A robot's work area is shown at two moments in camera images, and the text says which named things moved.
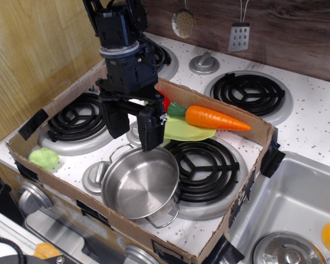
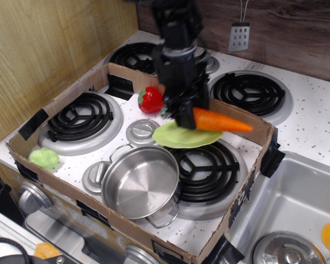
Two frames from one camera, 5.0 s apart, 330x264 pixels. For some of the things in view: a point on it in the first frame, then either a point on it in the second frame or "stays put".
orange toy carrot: (208, 117) stays put
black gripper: (131, 75) to (184, 80)
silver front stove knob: (93, 175) stays put
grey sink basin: (302, 195) stays put
